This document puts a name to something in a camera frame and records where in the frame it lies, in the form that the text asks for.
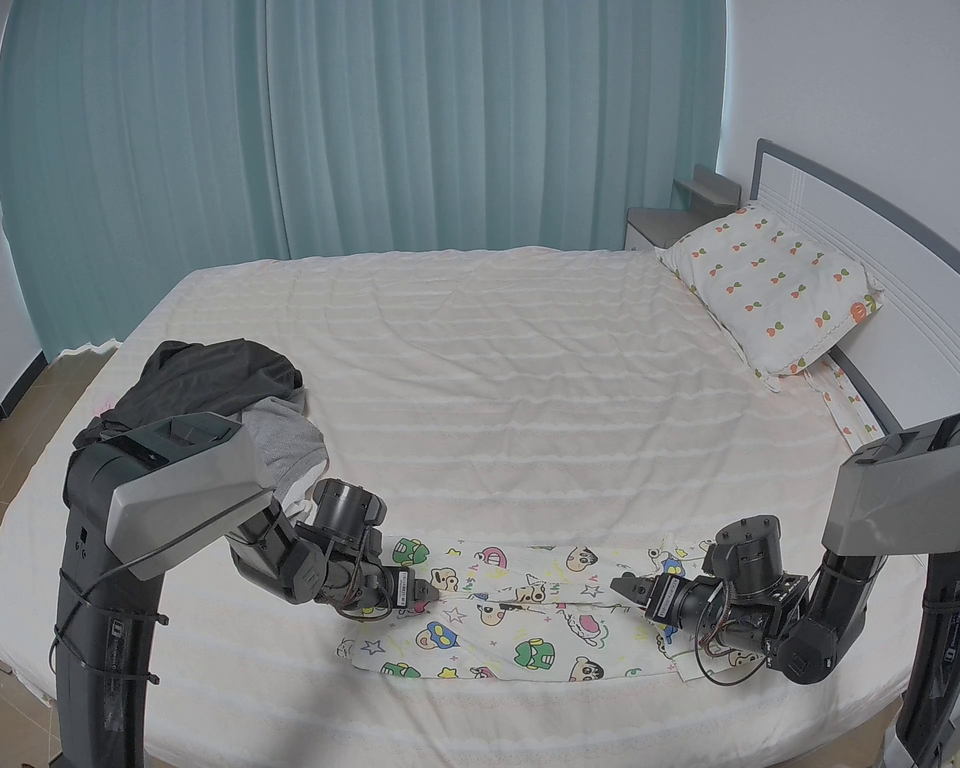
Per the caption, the white printed pillow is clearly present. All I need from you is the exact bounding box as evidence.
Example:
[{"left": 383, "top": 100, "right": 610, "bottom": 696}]
[{"left": 656, "top": 201, "right": 886, "bottom": 393}]

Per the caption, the white printed pyjama top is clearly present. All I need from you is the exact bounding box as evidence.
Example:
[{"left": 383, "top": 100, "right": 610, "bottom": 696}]
[{"left": 335, "top": 531, "right": 774, "bottom": 685}]

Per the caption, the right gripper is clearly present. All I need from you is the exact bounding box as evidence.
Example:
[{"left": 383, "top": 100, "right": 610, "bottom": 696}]
[{"left": 610, "top": 573, "right": 744, "bottom": 639}]

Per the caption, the bed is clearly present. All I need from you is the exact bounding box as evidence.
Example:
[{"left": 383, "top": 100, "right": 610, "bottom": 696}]
[{"left": 0, "top": 137, "right": 960, "bottom": 759}]

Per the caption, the light grey garment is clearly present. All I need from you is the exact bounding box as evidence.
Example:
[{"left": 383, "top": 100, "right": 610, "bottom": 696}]
[{"left": 243, "top": 397, "right": 331, "bottom": 526}]

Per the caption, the black garment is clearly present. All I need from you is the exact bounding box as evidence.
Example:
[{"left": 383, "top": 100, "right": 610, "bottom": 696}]
[{"left": 75, "top": 339, "right": 307, "bottom": 451}]

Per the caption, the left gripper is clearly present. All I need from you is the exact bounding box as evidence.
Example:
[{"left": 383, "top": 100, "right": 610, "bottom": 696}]
[{"left": 337, "top": 562, "right": 444, "bottom": 618}]

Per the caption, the blue-green curtain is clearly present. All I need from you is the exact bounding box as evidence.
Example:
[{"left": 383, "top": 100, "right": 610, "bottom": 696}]
[{"left": 0, "top": 0, "right": 732, "bottom": 361}]

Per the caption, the grey bedside table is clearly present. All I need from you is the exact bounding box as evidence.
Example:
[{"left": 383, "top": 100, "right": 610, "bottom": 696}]
[{"left": 624, "top": 165, "right": 744, "bottom": 252}]

